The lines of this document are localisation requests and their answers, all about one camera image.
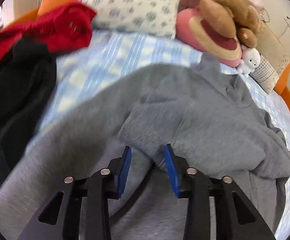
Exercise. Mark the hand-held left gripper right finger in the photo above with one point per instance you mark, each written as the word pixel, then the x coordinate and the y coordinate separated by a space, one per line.
pixel 171 170

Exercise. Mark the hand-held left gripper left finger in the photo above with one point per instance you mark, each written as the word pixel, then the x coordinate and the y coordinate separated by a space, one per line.
pixel 125 170

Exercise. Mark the grey sweatshirt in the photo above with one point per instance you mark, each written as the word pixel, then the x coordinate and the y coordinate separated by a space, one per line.
pixel 197 110

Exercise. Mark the grid pattern cushion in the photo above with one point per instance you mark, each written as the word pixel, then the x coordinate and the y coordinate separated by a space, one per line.
pixel 267 72

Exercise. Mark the blue plaid bed sheet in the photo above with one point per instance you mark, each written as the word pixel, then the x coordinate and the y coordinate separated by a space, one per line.
pixel 97 62

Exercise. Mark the small white plush toy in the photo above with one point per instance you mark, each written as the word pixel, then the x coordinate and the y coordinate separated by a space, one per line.
pixel 250 60

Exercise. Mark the beige cushion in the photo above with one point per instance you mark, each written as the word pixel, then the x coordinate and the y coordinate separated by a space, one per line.
pixel 272 42

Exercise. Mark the black garment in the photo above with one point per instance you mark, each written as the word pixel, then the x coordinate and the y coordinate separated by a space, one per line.
pixel 15 92

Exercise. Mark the pink plush toy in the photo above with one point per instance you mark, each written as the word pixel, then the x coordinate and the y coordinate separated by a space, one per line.
pixel 185 27

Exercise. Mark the red garment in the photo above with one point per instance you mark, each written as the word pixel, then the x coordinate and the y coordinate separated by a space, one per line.
pixel 47 30

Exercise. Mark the floral print pillow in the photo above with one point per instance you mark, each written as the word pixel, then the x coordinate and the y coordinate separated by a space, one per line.
pixel 135 7

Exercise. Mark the brown teddy bear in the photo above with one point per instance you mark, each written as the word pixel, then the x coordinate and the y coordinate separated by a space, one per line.
pixel 240 7

